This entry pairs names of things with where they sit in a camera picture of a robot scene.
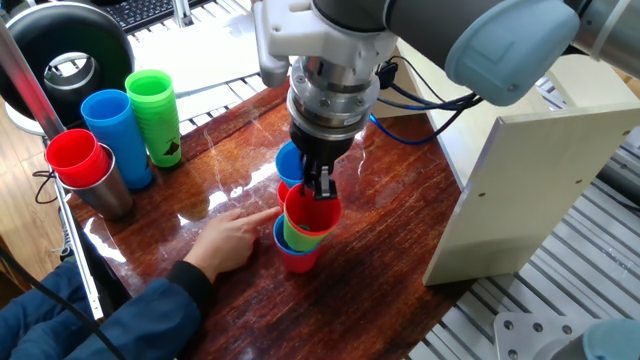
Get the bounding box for blue gripper cable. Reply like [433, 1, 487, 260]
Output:
[368, 82, 456, 147]

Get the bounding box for black ring lamp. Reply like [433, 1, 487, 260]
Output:
[0, 1, 136, 137]

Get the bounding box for green plastic cup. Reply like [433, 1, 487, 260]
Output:
[282, 214, 332, 253]

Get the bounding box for aluminium frame post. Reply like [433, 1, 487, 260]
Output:
[0, 19, 66, 141]

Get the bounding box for stainless steel cup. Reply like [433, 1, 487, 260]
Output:
[59, 143, 134, 221]

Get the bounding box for blue plastic cup stack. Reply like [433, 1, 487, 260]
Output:
[80, 89, 154, 191]

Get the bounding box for silver vertical pole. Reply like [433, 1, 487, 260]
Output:
[172, 0, 195, 29]

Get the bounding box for black keyboard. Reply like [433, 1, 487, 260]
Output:
[102, 0, 211, 34]

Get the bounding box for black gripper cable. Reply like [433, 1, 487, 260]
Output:
[374, 54, 484, 146]

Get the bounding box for forearm in blue sleeve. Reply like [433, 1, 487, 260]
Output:
[0, 259, 214, 360]

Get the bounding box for person's hand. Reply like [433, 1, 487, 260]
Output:
[183, 206, 281, 284]

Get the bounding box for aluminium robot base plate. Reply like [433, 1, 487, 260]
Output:
[493, 312, 576, 360]

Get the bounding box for white paper sheet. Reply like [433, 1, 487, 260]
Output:
[132, 12, 264, 96]

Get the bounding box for cream wooden shelf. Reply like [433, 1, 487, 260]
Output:
[372, 39, 640, 287]

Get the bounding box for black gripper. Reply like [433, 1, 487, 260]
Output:
[289, 119, 354, 201]

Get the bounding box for thin black cable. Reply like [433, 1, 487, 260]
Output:
[32, 169, 59, 205]

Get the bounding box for green cup at bottom edge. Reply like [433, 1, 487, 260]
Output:
[124, 69, 183, 169]

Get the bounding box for thick black cable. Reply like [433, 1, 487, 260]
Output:
[0, 247, 126, 360]

